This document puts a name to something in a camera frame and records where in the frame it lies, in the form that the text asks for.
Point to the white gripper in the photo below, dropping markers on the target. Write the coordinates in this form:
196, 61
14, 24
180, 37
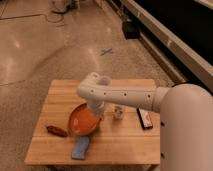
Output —
97, 109

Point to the orange ceramic bowl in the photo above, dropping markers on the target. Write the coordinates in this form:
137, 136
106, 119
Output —
82, 122

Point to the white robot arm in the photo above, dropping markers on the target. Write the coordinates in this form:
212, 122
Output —
186, 118

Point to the wooden table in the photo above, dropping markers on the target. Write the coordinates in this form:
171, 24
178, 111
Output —
115, 142

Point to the black rectangular remote box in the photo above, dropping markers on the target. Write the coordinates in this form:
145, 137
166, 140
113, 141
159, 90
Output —
144, 119

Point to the dark red brown sausage toy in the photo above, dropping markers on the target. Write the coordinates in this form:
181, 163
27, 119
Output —
56, 131

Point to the blue sponge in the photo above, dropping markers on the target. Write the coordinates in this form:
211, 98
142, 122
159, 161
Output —
80, 148

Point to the blue tape cross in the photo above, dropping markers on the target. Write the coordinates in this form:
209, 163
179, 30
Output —
106, 51

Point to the black box on ledge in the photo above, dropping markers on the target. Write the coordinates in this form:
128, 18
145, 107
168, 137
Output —
130, 31

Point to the white machine base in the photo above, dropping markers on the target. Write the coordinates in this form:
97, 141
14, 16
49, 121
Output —
62, 6

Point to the long beige wall ledge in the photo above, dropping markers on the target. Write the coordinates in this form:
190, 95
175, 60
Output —
191, 59

